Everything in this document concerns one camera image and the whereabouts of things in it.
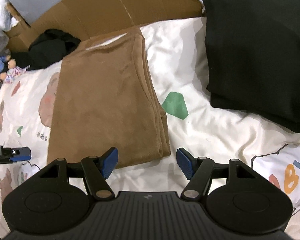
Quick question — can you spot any crumpled black garment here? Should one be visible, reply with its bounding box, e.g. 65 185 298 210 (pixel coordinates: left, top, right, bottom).
29 29 82 70

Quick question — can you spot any dark cloth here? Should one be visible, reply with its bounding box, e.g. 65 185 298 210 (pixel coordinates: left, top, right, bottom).
10 51 35 71

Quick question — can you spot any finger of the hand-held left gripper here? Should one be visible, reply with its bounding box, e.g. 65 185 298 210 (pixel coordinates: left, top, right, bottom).
2 146 32 165

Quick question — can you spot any brown printed t-shirt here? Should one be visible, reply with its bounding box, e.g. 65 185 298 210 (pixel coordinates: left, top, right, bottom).
47 26 172 170

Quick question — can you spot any flattened cardboard box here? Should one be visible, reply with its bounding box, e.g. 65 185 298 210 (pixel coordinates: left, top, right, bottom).
27 0 206 53

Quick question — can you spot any white bear print bed sheet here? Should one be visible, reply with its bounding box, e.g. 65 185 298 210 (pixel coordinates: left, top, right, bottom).
0 16 300 240

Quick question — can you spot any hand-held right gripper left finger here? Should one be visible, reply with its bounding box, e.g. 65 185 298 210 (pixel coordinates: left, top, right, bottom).
39 147 119 200

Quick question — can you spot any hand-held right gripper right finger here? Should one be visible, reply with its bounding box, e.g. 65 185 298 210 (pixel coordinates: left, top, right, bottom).
176 147 256 202

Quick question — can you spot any plush doll in floral dress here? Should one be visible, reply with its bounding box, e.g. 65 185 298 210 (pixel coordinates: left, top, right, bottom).
0 59 28 85

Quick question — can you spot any small cardboard box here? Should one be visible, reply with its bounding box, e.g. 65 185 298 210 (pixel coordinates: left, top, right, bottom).
4 5 32 53

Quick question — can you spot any folded black garment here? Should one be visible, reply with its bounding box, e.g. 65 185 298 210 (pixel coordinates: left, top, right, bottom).
202 0 300 135

